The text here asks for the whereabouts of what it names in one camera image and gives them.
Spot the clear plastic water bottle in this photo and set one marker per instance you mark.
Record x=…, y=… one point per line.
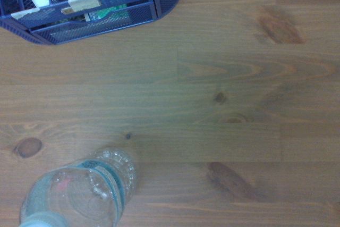
x=79, y=195

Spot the blue mesh desk organizer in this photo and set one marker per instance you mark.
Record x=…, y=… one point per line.
x=111, y=11

